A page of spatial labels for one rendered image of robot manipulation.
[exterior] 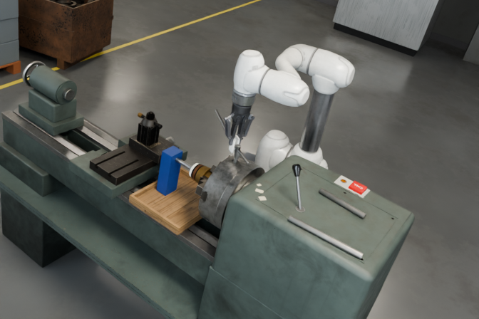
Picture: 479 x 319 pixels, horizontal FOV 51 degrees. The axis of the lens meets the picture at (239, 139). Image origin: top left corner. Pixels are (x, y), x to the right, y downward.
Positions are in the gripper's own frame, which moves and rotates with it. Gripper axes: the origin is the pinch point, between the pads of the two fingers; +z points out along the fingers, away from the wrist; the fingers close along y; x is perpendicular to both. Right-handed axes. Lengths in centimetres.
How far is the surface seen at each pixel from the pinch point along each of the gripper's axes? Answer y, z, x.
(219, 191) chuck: 10.1, 13.4, 11.7
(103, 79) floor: -29, 141, -321
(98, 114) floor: -6, 138, -248
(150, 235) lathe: 28, 54, -11
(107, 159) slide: 40, 33, -45
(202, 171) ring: 8.1, 18.7, -8.2
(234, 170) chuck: 2.6, 7.3, 7.8
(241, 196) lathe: 9.5, 3.9, 26.7
